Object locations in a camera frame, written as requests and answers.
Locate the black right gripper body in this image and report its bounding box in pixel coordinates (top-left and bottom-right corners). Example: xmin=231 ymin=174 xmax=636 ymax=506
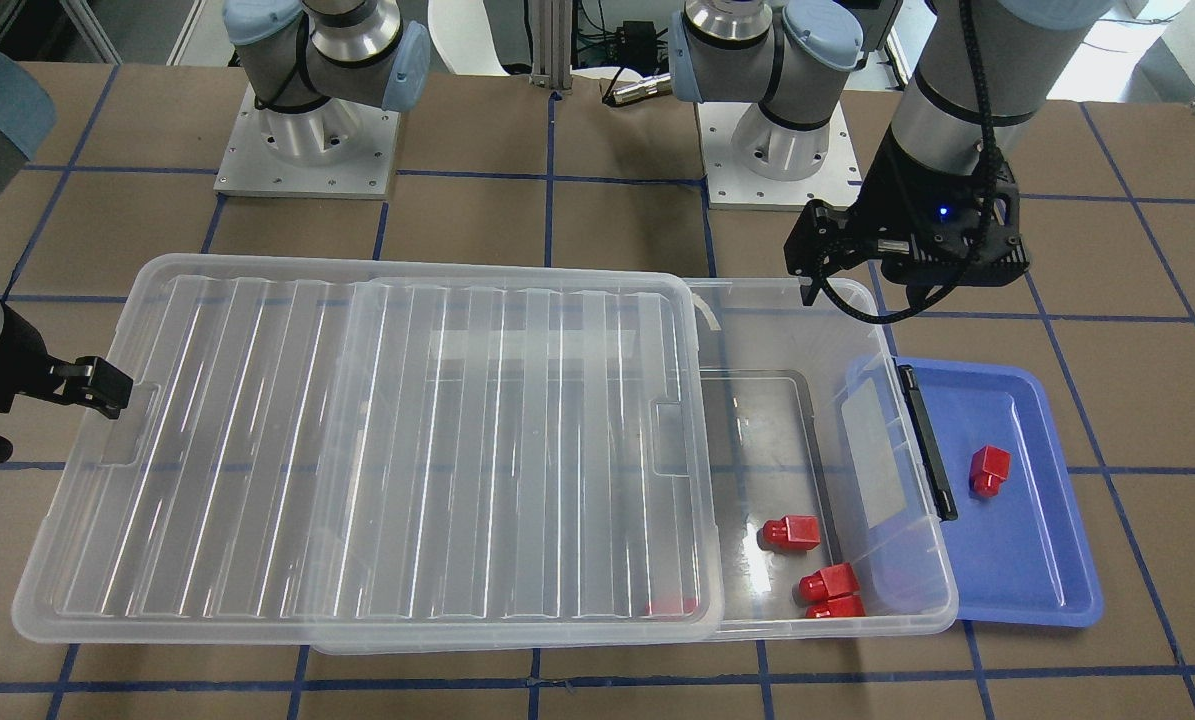
xmin=0 ymin=300 xmax=53 ymax=466

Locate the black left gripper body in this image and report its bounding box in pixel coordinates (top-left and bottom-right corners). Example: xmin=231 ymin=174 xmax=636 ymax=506
xmin=852 ymin=131 xmax=1031 ymax=288

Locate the red block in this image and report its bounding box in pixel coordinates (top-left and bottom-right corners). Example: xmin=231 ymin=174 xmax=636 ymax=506
xmin=643 ymin=593 xmax=698 ymax=620
xmin=804 ymin=593 xmax=868 ymax=619
xmin=797 ymin=562 xmax=859 ymax=605
xmin=760 ymin=513 xmax=822 ymax=552
xmin=969 ymin=445 xmax=1012 ymax=498

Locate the clear plastic box lid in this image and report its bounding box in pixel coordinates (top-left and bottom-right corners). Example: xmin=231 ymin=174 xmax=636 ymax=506
xmin=11 ymin=254 xmax=724 ymax=653

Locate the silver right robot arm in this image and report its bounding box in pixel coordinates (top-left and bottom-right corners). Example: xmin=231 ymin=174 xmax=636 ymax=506
xmin=0 ymin=1 xmax=434 ymax=464

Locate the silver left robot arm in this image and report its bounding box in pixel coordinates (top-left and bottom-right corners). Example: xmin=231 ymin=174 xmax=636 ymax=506
xmin=667 ymin=1 xmax=1113 ymax=296

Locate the black box latch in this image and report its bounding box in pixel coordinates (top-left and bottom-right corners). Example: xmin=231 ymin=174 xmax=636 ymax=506
xmin=897 ymin=363 xmax=960 ymax=521

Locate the clear plastic storage box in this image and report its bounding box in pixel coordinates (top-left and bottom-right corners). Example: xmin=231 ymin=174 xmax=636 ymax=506
xmin=687 ymin=278 xmax=950 ymax=642

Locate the blue plastic tray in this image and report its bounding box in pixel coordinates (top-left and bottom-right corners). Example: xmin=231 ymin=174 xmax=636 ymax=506
xmin=847 ymin=355 xmax=1105 ymax=628

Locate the red block under lid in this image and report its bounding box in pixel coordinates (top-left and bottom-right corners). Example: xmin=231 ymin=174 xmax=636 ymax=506
xmin=643 ymin=593 xmax=698 ymax=620

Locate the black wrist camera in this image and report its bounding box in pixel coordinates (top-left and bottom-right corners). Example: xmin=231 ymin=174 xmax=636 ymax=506
xmin=783 ymin=199 xmax=880 ymax=316

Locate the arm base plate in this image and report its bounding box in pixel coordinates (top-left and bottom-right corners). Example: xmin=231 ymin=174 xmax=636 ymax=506
xmin=214 ymin=88 xmax=404 ymax=201
xmin=695 ymin=101 xmax=863 ymax=211

